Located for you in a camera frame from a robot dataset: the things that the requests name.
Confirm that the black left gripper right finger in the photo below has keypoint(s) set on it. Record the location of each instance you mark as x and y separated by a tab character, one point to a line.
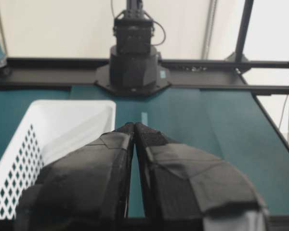
188	189

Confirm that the light blue tape strip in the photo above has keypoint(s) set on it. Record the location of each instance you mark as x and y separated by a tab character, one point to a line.
144	118

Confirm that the white perforated plastic basket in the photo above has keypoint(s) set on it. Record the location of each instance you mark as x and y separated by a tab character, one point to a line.
49	130

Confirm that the black vertical frame post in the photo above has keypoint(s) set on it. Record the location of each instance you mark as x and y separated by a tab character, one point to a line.
238	55

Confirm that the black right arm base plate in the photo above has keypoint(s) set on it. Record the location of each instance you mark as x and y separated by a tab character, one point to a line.
130	76

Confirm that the black aluminium frame rail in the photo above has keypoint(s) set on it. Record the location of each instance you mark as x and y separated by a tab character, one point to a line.
62	74

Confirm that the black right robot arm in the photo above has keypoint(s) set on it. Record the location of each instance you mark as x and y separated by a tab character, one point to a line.
133	29

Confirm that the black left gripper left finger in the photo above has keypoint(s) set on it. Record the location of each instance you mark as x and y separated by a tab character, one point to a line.
88	189

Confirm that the black clamp bracket left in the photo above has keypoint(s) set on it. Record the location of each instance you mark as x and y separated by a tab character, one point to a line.
0	67

